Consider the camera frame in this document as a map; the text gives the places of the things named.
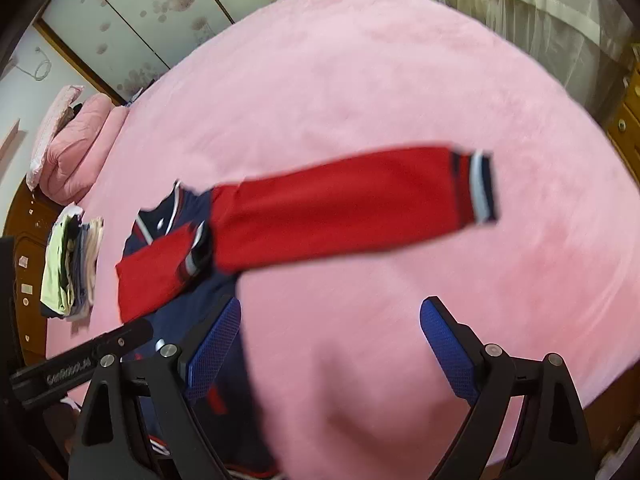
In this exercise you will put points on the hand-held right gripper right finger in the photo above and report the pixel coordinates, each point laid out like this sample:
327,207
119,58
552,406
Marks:
447,350

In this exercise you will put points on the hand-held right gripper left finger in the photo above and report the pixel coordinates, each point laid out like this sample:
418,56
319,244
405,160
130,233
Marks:
215,345

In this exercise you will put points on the red and navy jacket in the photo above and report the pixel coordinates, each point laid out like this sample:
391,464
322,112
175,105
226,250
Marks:
325,210

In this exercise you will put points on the stack of folded clothes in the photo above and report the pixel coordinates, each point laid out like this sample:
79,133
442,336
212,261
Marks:
65,270

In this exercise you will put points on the wooden headboard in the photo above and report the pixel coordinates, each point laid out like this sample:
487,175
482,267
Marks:
30,270

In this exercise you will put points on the folded pink quilt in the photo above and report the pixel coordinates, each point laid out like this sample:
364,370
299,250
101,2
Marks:
80,150

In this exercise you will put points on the pink floral pillow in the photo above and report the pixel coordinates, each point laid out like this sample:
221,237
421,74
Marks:
55,115

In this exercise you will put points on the pink bed blanket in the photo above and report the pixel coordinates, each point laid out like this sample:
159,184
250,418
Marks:
350,85

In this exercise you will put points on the wooden drawer cabinet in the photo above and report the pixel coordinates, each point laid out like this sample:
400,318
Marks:
627,125

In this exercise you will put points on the white sheer curtain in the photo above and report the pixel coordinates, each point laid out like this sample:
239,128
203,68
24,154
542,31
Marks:
525,25

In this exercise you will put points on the floral sliding wardrobe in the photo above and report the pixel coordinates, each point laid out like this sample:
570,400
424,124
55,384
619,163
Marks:
150,10

